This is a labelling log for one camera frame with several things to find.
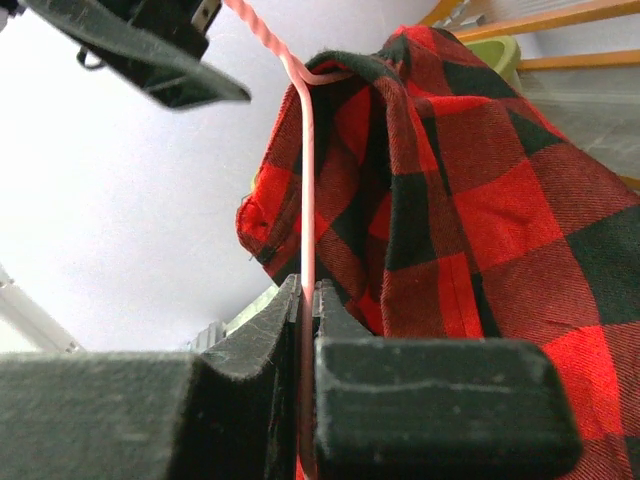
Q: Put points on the aluminium mounting rail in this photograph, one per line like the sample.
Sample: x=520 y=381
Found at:
x=218 y=330

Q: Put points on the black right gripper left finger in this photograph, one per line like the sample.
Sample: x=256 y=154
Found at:
x=226 y=413

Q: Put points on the green plastic laundry bin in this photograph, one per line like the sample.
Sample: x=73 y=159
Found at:
x=502 y=54

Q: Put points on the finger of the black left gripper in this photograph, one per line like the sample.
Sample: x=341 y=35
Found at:
x=156 y=45

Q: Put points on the red black plaid shirt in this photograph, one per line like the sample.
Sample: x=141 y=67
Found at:
x=447 y=205

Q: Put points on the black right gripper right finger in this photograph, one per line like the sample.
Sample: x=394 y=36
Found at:
x=393 y=408

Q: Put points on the pink wire hanger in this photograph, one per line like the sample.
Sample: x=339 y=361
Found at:
x=302 y=79

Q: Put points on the wooden shoe rack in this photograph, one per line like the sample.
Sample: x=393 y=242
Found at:
x=580 y=58

